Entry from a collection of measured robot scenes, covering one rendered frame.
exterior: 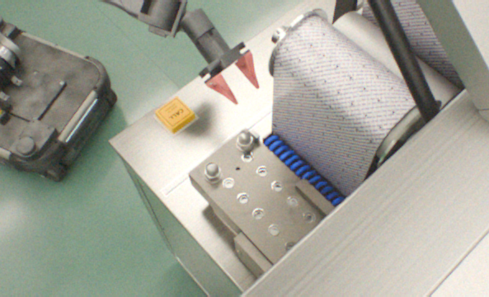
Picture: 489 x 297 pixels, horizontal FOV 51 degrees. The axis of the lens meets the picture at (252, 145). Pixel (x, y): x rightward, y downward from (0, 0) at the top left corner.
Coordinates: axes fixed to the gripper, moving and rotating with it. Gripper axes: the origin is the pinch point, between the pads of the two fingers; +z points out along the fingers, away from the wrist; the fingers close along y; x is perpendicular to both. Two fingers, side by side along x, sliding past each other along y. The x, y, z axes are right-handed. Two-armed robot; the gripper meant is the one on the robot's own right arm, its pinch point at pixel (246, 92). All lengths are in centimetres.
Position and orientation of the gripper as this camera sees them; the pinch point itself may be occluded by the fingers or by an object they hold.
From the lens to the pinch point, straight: 110.0
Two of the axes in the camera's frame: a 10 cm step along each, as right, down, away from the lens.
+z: 5.8, 8.0, 1.3
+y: -7.4, 5.9, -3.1
